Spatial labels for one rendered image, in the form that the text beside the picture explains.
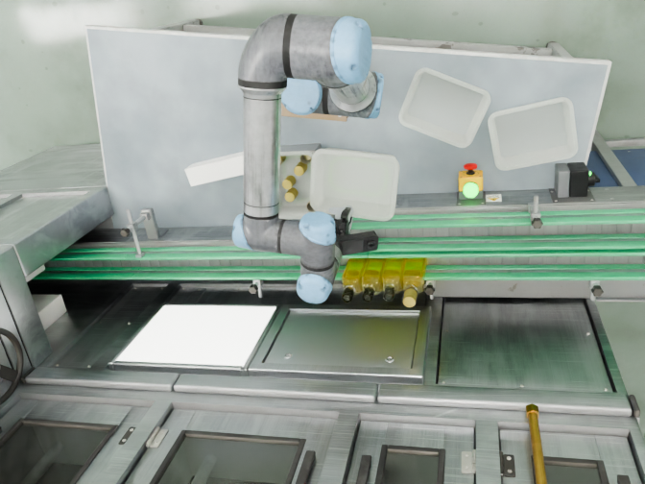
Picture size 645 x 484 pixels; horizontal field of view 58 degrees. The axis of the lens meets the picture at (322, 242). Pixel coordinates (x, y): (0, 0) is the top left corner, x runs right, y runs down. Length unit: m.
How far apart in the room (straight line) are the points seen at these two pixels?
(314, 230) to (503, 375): 0.66
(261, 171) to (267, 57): 0.22
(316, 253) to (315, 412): 0.45
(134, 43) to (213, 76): 0.27
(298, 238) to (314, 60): 0.36
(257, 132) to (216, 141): 0.83
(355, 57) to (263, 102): 0.20
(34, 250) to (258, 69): 1.06
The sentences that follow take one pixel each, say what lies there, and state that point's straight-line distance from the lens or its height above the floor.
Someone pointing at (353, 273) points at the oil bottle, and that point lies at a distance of 1.70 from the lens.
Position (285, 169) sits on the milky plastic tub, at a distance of 1.92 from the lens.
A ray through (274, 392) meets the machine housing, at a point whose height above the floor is 1.39.
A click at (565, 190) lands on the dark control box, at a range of 1.81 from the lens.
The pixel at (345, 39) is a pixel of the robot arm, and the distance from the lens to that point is 1.09.
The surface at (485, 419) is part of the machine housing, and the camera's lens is 1.45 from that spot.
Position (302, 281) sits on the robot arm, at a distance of 1.26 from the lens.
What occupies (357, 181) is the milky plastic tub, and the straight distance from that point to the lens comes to 1.58.
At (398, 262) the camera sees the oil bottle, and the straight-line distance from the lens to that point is 1.72.
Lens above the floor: 2.51
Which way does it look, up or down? 61 degrees down
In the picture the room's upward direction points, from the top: 152 degrees counter-clockwise
